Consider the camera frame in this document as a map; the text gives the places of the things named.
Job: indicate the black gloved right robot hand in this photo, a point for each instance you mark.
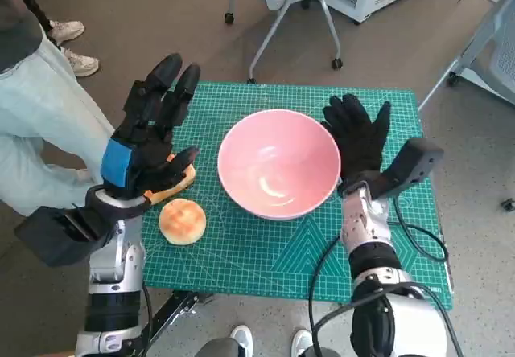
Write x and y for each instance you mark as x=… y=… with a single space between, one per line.
x=360 y=140

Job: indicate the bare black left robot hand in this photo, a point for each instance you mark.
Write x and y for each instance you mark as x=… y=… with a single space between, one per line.
x=149 y=148

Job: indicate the rectangular toy toast bread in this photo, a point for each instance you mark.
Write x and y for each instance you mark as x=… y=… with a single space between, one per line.
x=183 y=182

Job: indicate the round toy bread bun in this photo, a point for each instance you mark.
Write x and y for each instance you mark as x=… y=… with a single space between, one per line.
x=183 y=222

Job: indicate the pink bowl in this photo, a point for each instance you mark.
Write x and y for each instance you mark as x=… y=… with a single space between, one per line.
x=277 y=160

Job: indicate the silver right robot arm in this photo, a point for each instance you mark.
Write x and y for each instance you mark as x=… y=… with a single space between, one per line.
x=366 y=228

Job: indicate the person in black trousers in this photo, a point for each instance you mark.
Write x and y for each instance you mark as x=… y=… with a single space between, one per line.
x=76 y=63

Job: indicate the person in light clothing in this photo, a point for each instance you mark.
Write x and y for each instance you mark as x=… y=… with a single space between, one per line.
x=40 y=112

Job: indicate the green cutting mat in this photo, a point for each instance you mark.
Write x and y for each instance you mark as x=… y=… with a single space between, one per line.
x=261 y=252

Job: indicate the small black floor object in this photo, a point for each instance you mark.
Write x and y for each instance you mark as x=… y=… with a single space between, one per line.
x=509 y=205

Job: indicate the black folding table leg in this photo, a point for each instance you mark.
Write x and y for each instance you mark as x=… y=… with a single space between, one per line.
x=177 y=308

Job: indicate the person with white shoes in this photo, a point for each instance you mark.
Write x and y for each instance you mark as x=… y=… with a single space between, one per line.
x=241 y=335

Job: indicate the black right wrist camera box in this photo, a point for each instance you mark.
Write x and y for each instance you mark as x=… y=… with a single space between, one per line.
x=414 y=164

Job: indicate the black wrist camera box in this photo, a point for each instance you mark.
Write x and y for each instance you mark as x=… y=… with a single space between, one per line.
x=414 y=164
x=52 y=236

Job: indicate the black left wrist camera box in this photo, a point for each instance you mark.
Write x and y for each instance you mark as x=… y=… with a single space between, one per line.
x=52 y=236

